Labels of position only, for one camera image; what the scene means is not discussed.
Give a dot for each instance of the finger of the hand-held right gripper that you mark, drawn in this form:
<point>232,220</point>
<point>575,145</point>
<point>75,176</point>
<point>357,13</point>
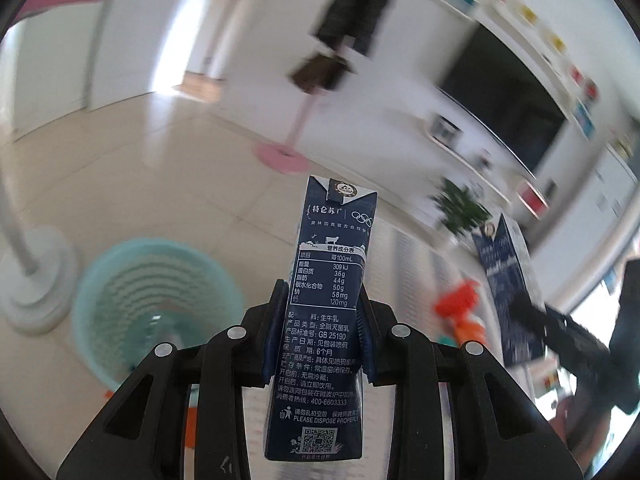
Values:
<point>560,322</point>

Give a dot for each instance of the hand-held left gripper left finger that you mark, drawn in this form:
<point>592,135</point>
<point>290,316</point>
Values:
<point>276,332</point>

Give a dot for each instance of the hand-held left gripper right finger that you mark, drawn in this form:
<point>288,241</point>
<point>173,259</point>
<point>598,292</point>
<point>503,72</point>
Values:
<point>364,342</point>

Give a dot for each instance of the dark blue milk carton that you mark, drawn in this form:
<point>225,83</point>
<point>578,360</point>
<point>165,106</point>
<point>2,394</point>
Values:
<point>510,280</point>
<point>325,270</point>

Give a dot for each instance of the orange paper box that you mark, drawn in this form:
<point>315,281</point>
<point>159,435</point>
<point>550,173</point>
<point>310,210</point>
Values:
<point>467,331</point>

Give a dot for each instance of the orange plastic bag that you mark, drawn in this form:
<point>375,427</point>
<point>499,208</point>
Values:
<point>456,300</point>

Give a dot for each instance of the light blue plastic basket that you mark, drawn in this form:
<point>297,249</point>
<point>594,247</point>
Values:
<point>125,280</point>

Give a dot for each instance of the striped woven blanket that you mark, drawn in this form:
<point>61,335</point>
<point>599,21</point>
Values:
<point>425,270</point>

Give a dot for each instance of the green potted plant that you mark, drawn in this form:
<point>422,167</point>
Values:
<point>462,207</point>

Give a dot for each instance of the pink coat rack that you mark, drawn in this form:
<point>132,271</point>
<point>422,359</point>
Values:
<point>282,157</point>

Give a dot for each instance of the pink-edged side table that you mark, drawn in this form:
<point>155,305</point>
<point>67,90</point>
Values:
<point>40,280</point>

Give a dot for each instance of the brown handbag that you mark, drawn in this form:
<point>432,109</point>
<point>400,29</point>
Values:
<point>320,75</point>

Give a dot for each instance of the black coat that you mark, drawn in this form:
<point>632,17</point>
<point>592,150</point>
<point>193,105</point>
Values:
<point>355,5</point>

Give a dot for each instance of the red and white wall box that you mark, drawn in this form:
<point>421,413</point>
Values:
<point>532,199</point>

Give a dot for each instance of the white curved wall shelf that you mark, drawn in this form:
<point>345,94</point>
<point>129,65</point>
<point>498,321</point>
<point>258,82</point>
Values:
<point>492,187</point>

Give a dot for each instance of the teal wall box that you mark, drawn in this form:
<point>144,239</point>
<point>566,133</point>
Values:
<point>585,116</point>

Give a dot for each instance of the wall-mounted black television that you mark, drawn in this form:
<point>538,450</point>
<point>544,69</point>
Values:
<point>505,95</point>

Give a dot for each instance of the red wall cube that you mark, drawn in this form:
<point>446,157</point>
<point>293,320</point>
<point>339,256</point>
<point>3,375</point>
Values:
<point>577,76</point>

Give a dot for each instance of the white wavy wall shelf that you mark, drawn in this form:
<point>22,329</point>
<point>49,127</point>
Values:
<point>530,45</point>

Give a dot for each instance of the yellow wall cube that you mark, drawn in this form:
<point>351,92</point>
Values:
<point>556,42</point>
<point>529,13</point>

